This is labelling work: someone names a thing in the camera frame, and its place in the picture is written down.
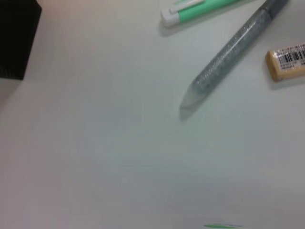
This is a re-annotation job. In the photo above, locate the mint green pen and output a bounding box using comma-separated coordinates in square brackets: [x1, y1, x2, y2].
[161, 0, 254, 27]

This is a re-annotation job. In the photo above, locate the beige eraser with barcode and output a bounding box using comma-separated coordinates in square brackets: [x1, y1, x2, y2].
[265, 42, 305, 83]

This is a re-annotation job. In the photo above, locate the grey glitter pen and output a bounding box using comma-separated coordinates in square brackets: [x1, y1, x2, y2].
[179, 0, 290, 120]

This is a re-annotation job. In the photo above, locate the black mesh pen holder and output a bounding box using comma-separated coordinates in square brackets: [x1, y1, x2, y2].
[0, 0, 43, 81]

